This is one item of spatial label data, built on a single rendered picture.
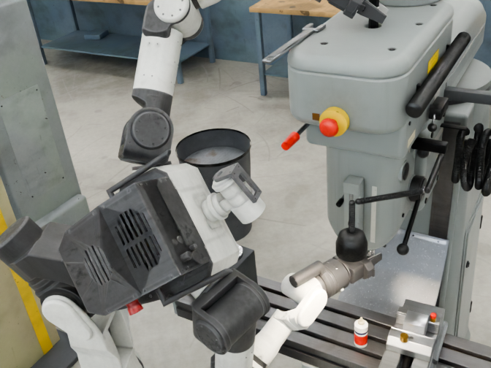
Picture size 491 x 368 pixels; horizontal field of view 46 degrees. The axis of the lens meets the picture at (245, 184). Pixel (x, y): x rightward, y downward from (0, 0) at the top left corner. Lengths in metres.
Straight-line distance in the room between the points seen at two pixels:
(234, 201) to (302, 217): 2.74
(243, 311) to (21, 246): 0.53
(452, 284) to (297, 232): 1.81
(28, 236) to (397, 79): 0.88
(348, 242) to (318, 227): 2.55
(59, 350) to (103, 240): 2.17
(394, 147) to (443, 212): 0.69
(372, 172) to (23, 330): 2.19
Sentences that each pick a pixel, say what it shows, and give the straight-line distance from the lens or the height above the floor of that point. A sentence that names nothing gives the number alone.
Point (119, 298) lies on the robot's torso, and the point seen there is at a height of 1.51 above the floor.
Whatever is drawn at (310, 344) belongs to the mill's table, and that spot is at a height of 0.91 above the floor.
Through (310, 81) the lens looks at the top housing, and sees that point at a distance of 1.20.
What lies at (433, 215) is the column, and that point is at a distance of 1.98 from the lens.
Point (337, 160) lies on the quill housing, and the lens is 1.42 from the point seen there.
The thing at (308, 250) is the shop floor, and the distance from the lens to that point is 3.66.
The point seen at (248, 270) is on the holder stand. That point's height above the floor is 1.05.
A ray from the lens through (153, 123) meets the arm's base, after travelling 1.22.
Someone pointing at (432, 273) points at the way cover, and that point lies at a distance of 2.05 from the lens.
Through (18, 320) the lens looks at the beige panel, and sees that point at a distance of 3.11.
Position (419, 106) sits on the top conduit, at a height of 1.80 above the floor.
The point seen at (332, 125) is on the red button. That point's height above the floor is 1.77.
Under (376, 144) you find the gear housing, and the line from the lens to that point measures 1.32.
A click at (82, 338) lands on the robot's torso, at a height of 1.28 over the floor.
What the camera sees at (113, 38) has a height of 0.23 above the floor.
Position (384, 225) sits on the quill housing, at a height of 1.42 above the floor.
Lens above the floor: 2.29
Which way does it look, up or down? 32 degrees down
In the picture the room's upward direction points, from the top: 6 degrees counter-clockwise
